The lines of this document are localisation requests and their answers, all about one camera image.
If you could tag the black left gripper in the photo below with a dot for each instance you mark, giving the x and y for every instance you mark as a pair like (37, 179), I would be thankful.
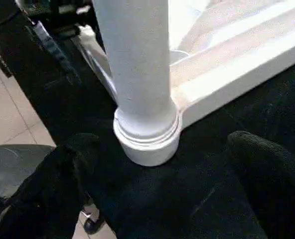
(60, 15)

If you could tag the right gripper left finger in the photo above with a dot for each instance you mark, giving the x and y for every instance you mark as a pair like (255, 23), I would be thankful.
(50, 194)

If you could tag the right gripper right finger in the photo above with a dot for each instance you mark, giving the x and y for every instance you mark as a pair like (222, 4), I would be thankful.
(274, 189)

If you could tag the white plastic table leg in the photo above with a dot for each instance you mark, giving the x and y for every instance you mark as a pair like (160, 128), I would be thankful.
(137, 62)

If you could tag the white plastic table top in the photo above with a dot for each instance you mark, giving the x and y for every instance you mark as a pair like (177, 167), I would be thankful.
(237, 62)

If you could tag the black work mat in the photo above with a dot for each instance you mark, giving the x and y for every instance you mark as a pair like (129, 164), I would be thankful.
(162, 194)

